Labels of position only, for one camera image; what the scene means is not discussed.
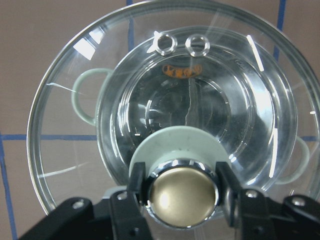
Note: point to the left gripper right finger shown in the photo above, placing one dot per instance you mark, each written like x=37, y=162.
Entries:
x=245, y=210

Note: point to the pale green cooking pot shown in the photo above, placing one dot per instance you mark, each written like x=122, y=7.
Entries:
x=213, y=79

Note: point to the glass pot lid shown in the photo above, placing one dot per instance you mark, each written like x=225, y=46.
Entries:
x=63, y=155

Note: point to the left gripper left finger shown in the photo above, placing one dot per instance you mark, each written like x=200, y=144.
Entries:
x=128, y=222

